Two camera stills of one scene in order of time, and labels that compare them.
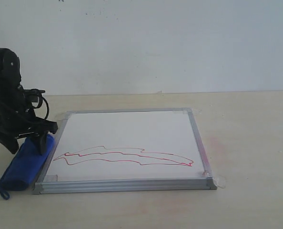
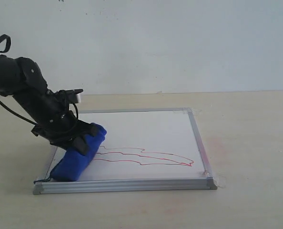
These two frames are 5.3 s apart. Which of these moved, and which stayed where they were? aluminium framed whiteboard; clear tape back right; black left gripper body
Moved: black left gripper body
Stayed: clear tape back right; aluminium framed whiteboard
